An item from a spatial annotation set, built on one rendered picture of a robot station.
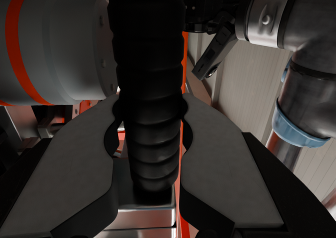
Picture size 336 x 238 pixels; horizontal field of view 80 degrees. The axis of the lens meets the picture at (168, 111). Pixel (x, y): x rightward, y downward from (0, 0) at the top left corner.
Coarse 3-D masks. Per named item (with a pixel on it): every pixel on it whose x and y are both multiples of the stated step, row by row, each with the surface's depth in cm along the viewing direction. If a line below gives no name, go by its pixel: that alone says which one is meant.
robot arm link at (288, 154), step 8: (288, 64) 58; (272, 128) 59; (272, 136) 56; (272, 144) 55; (280, 144) 54; (288, 144) 53; (272, 152) 54; (280, 152) 53; (288, 152) 52; (296, 152) 53; (280, 160) 52; (288, 160) 52; (296, 160) 53; (288, 168) 52
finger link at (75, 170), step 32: (64, 128) 9; (96, 128) 9; (64, 160) 7; (96, 160) 7; (32, 192) 6; (64, 192) 6; (96, 192) 6; (32, 224) 5; (64, 224) 5; (96, 224) 6
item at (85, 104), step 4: (84, 100) 55; (88, 100) 59; (80, 104) 53; (84, 104) 56; (88, 104) 59; (64, 108) 53; (80, 108) 53; (84, 108) 56; (88, 108) 59; (64, 112) 52; (80, 112) 53
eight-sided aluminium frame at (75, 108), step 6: (48, 108) 48; (54, 108) 48; (60, 108) 51; (66, 108) 48; (72, 108) 49; (78, 108) 52; (48, 114) 48; (54, 114) 48; (60, 114) 51; (66, 114) 48; (72, 114) 48; (78, 114) 52; (60, 120) 51; (66, 120) 48
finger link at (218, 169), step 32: (192, 96) 11; (192, 128) 9; (224, 128) 9; (192, 160) 7; (224, 160) 7; (192, 192) 6; (224, 192) 6; (256, 192) 6; (192, 224) 7; (224, 224) 6; (256, 224) 5
